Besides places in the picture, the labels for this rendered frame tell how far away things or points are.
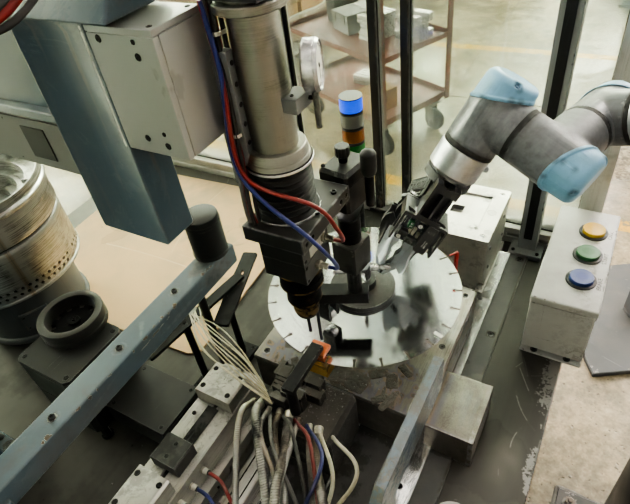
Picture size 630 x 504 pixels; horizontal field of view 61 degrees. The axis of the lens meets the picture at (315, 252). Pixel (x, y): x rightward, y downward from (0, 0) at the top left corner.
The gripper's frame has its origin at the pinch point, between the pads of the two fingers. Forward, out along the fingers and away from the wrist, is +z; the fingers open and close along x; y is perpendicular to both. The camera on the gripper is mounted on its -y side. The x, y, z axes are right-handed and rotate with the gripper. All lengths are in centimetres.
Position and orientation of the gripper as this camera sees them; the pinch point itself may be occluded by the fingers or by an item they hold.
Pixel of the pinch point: (384, 264)
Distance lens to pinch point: 90.6
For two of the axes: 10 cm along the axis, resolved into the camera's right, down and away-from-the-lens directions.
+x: 8.9, 4.6, 0.7
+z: -4.2, 7.3, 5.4
